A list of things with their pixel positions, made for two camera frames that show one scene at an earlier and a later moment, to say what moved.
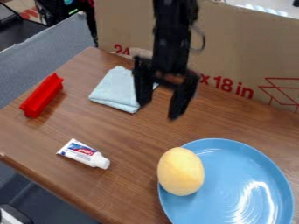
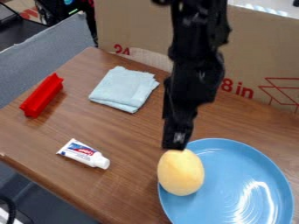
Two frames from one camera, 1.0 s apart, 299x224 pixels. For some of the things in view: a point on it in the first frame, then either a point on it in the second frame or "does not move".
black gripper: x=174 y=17 to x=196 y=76
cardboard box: x=250 y=56 does not move
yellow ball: x=180 y=171 does not move
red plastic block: x=42 y=96 does not move
